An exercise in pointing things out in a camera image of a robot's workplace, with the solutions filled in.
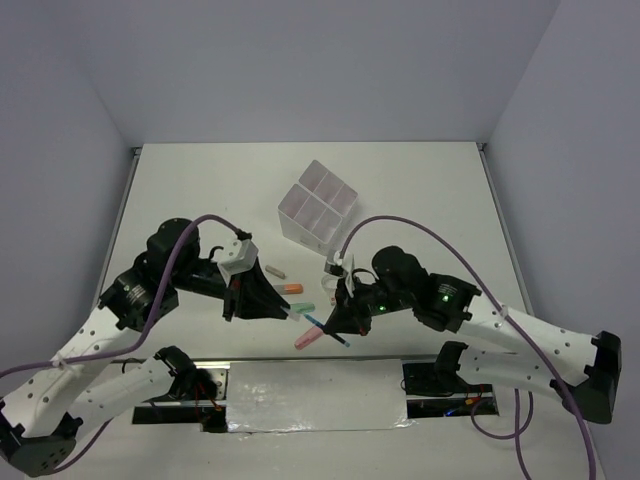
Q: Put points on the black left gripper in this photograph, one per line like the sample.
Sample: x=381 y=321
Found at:
x=250 y=295

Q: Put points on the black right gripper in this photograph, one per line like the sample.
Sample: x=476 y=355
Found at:
x=348 y=315

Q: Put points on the blue patterned pen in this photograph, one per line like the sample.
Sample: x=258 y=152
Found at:
x=334 y=336

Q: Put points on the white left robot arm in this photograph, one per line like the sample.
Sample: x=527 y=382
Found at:
x=43 y=420

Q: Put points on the beige eraser stick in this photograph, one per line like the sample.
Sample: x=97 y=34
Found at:
x=275 y=272

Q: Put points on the orange highlighter with clear cap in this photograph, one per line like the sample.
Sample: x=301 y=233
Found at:
x=289 y=289

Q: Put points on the clear tape roll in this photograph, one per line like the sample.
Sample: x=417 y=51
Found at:
x=329 y=284

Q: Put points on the pink highlighter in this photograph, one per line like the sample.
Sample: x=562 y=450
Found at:
x=309 y=337

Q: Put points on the green highlighter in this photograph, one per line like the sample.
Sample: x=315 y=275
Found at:
x=303 y=307

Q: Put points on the white six-compartment organizer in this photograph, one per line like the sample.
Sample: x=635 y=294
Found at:
x=316 y=209

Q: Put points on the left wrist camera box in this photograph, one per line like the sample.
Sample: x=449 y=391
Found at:
x=238 y=256

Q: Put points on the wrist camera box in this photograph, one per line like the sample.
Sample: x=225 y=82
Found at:
x=342 y=265
x=238 y=256

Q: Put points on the metal table rail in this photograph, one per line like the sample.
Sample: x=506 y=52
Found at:
x=403 y=358

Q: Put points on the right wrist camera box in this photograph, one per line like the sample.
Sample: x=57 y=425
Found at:
x=342 y=265

